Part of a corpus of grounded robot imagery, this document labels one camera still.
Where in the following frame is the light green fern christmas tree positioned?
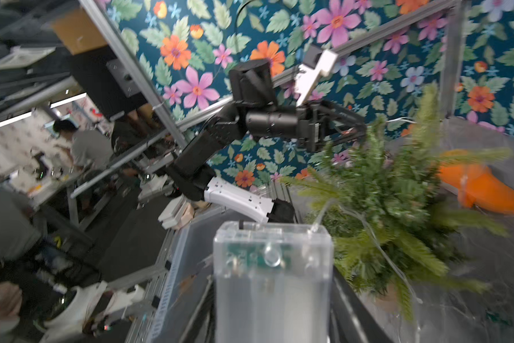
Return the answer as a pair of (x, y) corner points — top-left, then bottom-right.
(282, 83), (513, 320)

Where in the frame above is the person in grey shirt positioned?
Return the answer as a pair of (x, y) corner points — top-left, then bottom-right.
(53, 119), (114, 170)

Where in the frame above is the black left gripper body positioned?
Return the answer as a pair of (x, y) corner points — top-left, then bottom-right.
(297, 103), (323, 152)

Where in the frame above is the clear battery box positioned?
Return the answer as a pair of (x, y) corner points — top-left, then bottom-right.
(213, 221), (333, 342)

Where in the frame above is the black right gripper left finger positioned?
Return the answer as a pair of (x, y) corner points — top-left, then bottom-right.
(180, 278), (216, 343)

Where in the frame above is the orange plush toy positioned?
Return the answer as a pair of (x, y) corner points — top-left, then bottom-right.
(438, 149), (514, 215)

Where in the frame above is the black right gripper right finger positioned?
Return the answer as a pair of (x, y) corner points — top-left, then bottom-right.
(331, 274), (392, 343)

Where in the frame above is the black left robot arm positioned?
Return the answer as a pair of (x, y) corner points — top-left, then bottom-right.
(164, 59), (366, 223)

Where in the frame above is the thin wire string light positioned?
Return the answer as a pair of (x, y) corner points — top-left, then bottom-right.
(313, 200), (419, 324)

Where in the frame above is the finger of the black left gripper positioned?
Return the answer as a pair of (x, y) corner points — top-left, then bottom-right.
(316, 128), (364, 150)
(319, 100), (366, 133)

